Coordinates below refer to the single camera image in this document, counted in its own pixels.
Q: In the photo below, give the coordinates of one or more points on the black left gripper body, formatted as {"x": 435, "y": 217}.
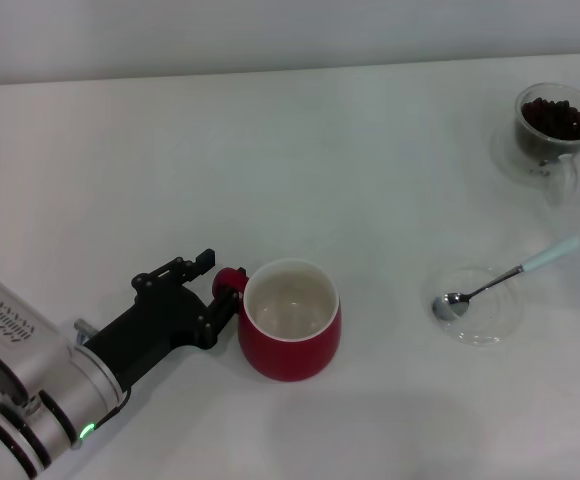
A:
{"x": 155, "y": 325}

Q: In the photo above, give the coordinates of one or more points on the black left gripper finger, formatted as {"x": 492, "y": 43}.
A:
{"x": 170, "y": 272}
{"x": 220, "y": 315}

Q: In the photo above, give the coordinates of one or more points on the red ceramic mug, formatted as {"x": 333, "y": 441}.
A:
{"x": 290, "y": 355}

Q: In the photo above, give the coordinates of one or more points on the clear glass dish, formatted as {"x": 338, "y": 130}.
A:
{"x": 490, "y": 320}

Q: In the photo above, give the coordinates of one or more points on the coffee bean pile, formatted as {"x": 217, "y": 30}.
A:
{"x": 555, "y": 117}

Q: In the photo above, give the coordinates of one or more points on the clear glass saucer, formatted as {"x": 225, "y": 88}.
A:
{"x": 505, "y": 155}

